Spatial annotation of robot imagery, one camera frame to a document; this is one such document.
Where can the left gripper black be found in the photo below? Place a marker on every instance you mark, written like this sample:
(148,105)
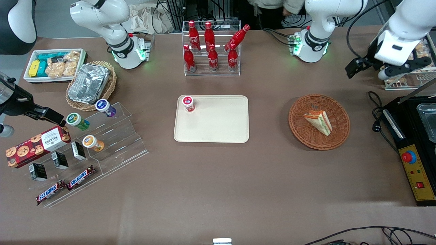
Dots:
(368,59)

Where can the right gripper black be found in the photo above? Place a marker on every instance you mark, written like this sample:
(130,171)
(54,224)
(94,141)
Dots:
(16,104)

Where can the triangular sandwich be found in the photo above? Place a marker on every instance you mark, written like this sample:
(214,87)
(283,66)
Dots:
(320,121)

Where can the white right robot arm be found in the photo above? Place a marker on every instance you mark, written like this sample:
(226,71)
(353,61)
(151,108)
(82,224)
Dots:
(102,13)

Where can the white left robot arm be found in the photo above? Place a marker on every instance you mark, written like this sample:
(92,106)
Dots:
(320,13)

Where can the oval light wicker basket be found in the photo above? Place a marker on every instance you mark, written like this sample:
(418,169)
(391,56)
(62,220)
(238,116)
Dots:
(110,85)

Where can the round brown wicker basket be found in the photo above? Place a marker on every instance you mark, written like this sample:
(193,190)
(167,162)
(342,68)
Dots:
(306,136)

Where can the beige plastic tray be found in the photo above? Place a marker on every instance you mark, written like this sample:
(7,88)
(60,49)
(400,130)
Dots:
(214,126)

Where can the green yogurt cup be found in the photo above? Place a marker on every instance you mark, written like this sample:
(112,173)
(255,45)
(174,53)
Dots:
(75,119)

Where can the red Walkers cookie box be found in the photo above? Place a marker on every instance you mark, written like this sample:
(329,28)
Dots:
(34,148)

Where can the small black carton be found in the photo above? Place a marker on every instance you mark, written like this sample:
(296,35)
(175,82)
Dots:
(78,150)
(38,172)
(60,160)

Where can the orange yogurt cup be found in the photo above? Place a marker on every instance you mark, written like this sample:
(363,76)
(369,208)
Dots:
(91,142)

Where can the white plastic bin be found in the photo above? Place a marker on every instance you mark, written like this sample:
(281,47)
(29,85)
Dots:
(29,79)

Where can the crispy snack bag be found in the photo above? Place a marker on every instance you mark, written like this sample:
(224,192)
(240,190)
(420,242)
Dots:
(427,56)
(420,47)
(398,81)

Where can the aluminium foil container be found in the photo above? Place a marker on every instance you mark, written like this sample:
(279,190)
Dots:
(88,83)

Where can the clear bag of crackers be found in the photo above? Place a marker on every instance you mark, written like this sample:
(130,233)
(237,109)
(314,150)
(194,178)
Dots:
(71,63)
(55,69)

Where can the purple yogurt cup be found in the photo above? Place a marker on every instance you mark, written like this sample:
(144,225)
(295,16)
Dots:
(104,106)

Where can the teal snack box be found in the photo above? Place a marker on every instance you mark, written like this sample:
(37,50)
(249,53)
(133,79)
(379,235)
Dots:
(43,69)
(51,55)

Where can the yellow snack box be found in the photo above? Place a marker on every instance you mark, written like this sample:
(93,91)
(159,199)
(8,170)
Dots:
(34,68)

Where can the Snickers bar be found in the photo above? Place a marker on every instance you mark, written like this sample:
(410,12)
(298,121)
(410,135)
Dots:
(50,192)
(81,178)

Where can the grey metal rod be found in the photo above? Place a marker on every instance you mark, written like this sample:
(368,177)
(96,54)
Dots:
(417,91)

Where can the clear acrylic stepped stand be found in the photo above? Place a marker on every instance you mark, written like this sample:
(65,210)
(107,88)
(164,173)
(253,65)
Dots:
(119,143)

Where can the steel pan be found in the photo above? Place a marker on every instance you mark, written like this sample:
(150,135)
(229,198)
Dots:
(429,120)

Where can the red emergency stop button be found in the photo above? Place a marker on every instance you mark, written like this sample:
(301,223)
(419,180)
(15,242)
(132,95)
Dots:
(408,157)

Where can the person in beige jacket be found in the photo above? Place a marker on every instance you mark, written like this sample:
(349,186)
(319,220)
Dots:
(269,4)

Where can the red cola bottle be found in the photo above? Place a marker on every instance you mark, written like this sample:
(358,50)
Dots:
(194,37)
(209,35)
(233,60)
(189,59)
(213,59)
(236,38)

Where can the black appliance yellow panel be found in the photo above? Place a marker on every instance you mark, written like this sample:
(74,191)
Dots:
(417,177)

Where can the clear acrylic bottle rack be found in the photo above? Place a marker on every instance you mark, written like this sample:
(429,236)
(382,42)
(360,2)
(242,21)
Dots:
(221,73)

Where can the red lid yogurt cup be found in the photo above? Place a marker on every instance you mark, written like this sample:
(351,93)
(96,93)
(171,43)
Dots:
(188,103)

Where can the crumpled beige cloth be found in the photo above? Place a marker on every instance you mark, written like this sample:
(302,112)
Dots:
(150,18)

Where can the small silver device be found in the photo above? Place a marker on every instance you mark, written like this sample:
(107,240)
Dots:
(222,241)

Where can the black background frame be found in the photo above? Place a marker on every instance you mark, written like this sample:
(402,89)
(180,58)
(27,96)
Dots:
(177,13)

